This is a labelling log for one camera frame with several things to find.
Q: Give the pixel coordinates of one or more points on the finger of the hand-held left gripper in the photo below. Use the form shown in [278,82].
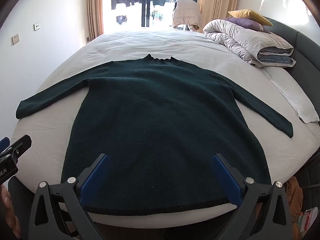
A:
[21,145]
[3,143]

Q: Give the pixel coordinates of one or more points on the dark grey upholstered headboard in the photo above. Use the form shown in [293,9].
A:
[307,52]

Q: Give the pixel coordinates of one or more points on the yellow pillow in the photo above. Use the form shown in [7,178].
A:
[250,15]

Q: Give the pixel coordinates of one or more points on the person's left hand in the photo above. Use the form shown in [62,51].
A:
[5,197]

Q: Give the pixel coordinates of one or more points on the bed with white sheet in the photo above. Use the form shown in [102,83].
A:
[62,125]

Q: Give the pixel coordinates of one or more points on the white flat pillow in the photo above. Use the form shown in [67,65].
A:
[292,95]

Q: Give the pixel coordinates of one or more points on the white patterned bag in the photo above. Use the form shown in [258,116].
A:
[310,222]

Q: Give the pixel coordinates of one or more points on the glass balcony door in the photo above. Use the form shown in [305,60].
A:
[146,5]

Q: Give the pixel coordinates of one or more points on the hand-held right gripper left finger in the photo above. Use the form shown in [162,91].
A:
[95,180]

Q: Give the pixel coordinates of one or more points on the beige padded jacket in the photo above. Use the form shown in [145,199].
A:
[186,12]

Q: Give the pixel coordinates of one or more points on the orange brown cloth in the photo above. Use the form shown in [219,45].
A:
[295,195]

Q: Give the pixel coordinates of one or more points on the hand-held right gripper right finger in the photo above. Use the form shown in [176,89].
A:
[225,180]

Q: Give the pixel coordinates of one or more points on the white wall socket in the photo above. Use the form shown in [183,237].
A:
[15,39]

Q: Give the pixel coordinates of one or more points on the purple pillow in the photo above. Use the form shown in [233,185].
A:
[245,23]

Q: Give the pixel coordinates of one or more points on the small dark hanging cloth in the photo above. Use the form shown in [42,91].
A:
[121,19]

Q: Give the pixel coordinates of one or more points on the dark green blanket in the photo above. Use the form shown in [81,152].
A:
[162,117]

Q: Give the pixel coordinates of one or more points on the folded grey white duvet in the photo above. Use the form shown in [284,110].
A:
[240,37]

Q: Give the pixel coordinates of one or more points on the beige curtain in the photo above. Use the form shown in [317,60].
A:
[217,0]
[95,10]

